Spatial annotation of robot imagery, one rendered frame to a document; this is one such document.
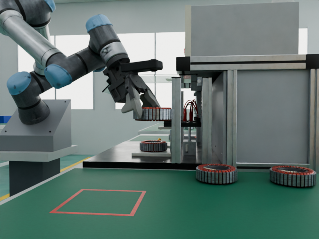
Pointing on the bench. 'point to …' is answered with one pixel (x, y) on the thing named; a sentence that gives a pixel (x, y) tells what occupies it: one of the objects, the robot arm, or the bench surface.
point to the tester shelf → (242, 64)
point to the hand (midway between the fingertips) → (154, 115)
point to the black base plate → (118, 159)
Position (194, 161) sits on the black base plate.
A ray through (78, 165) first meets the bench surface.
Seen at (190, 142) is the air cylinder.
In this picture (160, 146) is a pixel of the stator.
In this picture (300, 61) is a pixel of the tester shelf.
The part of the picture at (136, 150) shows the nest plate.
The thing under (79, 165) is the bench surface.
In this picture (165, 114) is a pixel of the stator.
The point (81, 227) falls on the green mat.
